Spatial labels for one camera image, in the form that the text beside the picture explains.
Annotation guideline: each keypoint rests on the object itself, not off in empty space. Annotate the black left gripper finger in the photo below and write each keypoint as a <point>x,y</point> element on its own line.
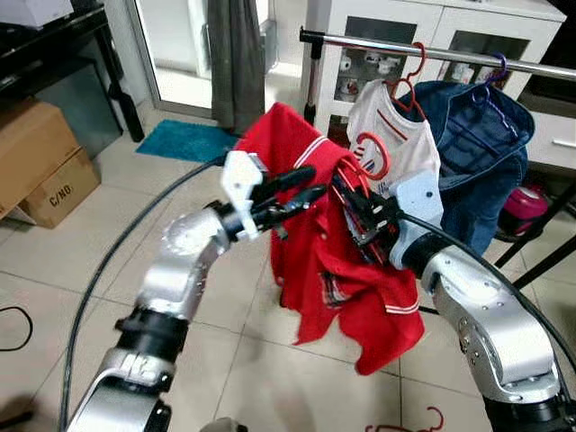
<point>301,202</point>
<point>292,180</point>

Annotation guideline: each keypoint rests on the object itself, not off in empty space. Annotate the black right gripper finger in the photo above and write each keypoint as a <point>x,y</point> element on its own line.
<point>353,196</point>
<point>367,249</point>

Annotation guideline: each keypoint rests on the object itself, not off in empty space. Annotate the red plastic hanger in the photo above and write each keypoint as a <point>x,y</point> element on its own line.
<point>423,58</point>
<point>438,412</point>
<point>384,166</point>

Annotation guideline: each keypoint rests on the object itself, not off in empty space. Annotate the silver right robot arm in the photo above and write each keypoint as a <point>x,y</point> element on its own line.
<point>486,324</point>

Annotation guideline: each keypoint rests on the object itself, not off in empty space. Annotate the purple plastic hanger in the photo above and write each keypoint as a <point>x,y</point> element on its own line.
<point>504,67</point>

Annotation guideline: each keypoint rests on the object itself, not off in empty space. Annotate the white popsicle print shirt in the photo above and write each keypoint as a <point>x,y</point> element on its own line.
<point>405,144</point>

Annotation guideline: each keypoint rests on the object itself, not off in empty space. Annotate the teal floor mat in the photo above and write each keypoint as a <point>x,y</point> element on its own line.
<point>184,141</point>

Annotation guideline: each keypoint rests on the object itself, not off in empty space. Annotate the blue denim garment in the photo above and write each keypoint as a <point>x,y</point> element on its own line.
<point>486,171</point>

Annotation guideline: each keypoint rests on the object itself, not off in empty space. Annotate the grey curtain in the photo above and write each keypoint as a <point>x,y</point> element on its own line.
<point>236,63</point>

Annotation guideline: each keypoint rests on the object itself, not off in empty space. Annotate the pink vacuum cleaner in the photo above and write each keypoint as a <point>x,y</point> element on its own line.
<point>524,202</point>

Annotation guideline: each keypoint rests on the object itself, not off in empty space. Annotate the black chrome clothes rack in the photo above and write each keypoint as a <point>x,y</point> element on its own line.
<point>378,47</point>

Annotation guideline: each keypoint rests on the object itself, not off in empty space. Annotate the white framed glass door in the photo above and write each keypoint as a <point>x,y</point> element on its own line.
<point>149,54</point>

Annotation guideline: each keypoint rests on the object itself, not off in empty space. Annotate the small printed cardboard box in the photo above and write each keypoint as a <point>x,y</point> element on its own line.
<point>63,193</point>

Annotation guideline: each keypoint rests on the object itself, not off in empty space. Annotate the large cardboard box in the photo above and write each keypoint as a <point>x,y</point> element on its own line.
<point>31,148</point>

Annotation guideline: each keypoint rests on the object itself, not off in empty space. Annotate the black desk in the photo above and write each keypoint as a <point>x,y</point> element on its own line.
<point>54,40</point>

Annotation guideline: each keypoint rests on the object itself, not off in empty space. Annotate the white box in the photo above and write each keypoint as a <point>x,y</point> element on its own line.
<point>31,9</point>

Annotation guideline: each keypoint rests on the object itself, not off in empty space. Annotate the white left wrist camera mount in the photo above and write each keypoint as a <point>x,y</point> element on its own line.
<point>238,180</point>

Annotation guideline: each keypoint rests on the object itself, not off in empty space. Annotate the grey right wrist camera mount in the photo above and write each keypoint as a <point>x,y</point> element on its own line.
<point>418,202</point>

